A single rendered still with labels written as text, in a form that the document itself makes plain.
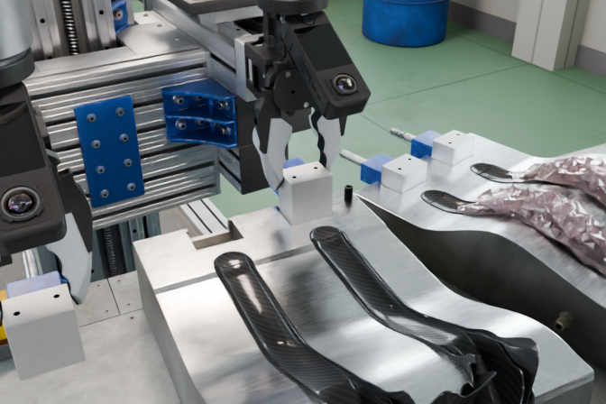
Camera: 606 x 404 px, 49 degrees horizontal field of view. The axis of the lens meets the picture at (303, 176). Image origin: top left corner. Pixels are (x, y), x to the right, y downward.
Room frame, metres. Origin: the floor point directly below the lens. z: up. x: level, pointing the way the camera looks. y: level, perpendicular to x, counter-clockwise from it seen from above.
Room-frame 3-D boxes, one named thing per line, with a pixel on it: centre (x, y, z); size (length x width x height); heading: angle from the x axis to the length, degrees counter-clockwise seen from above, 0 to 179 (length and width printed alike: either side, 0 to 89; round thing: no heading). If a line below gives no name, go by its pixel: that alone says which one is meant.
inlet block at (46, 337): (0.44, 0.23, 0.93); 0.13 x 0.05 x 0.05; 26
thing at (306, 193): (0.68, 0.02, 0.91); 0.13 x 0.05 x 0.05; 26
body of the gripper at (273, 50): (0.66, 0.01, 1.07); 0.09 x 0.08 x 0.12; 26
